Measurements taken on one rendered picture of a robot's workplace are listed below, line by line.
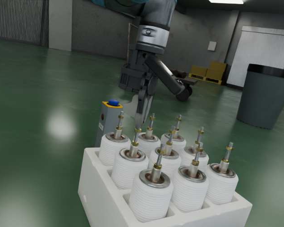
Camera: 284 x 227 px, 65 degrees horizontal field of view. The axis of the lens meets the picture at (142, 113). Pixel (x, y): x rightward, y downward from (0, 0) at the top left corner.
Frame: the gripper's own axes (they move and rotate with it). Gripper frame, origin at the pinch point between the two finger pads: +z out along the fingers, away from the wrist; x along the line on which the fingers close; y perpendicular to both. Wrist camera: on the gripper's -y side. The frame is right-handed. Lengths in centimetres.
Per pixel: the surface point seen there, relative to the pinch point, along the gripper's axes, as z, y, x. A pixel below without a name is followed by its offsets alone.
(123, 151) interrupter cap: 9.1, 3.4, 0.1
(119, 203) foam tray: 16.5, -2.4, 11.6
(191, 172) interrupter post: 8.4, -16.0, -0.2
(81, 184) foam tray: 29.1, 18.0, -5.3
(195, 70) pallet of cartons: 0, 93, -922
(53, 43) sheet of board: 13, 642, -698
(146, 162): 9.7, -3.9, 0.6
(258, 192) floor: 34, -48, -59
